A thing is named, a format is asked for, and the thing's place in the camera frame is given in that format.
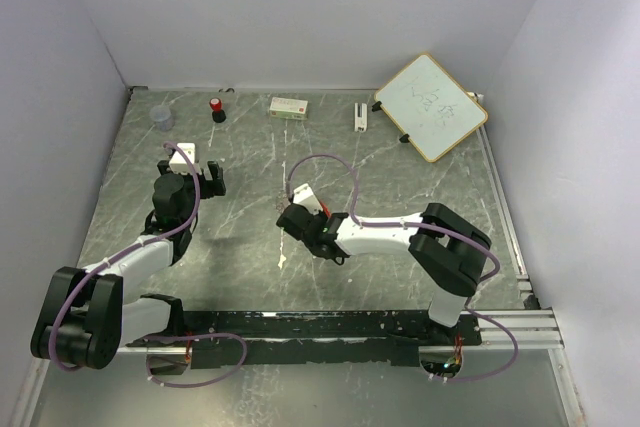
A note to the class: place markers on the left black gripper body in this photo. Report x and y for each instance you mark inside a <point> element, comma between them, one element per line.
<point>190,184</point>

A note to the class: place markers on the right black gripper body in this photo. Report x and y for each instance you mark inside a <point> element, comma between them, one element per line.
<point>321,214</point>

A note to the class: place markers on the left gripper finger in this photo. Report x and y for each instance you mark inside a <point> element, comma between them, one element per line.
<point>163,166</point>
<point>216,184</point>

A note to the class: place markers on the red handled metal keyring holder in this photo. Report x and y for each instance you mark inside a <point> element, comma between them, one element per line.
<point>283,202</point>

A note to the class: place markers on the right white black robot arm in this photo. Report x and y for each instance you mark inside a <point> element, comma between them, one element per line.
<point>448,248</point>

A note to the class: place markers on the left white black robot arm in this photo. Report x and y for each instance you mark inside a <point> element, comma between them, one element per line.
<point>84,318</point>

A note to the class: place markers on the clear plastic cup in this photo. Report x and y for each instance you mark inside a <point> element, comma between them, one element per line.
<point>162,117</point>

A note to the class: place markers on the red black stamp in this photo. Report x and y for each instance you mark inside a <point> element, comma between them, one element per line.
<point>217,112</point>

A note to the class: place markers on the white green staple box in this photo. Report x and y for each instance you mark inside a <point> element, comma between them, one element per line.
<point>288,109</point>

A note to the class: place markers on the white stapler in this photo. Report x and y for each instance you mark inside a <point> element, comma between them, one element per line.
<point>360,117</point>

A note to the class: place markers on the yellow framed whiteboard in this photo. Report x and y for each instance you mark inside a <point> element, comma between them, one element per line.
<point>430,107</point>

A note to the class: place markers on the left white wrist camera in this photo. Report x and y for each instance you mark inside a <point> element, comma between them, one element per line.
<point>186,155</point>

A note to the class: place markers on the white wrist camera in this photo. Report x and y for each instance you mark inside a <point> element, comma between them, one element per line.
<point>305,197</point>
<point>186,155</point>

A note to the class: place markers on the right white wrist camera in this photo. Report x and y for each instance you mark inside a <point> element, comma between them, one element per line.
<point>305,197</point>

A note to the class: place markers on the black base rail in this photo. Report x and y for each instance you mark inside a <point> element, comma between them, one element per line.
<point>394,337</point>

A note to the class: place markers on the aluminium extrusion rail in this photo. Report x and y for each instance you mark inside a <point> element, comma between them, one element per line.
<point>532,329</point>

